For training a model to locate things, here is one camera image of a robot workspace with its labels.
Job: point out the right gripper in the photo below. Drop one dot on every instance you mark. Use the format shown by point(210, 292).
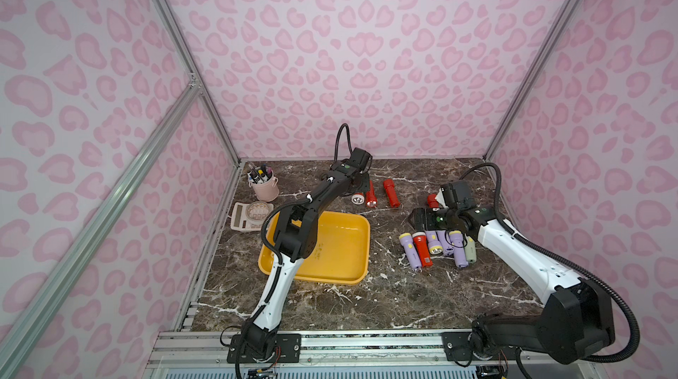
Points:
point(424, 218)

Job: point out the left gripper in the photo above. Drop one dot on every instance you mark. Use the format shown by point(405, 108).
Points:
point(353, 186)

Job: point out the yellow plastic tray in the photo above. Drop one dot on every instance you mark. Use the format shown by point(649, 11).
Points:
point(341, 253)

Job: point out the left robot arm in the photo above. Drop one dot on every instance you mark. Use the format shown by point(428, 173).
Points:
point(290, 233)

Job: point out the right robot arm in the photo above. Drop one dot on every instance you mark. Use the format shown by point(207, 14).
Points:
point(576, 320)

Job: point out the purple flashlight right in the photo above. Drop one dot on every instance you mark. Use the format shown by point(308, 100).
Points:
point(458, 242)

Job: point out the purple flashlight middle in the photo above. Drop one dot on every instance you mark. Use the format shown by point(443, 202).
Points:
point(447, 247)

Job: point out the purple flashlight yellow head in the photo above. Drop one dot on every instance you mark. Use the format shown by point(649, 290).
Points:
point(433, 243)

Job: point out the red flashlight front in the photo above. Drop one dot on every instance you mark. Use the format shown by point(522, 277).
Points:
point(421, 245)

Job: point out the pale green flashlight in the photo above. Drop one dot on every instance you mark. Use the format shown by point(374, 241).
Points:
point(470, 250)

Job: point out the purple flashlight front left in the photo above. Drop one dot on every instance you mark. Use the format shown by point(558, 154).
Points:
point(407, 242)

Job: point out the pink pen cup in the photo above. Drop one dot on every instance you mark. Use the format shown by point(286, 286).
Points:
point(264, 183)

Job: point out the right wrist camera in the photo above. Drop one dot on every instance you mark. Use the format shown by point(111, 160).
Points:
point(457, 195)

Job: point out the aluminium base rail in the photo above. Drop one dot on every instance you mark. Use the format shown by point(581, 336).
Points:
point(353, 354)

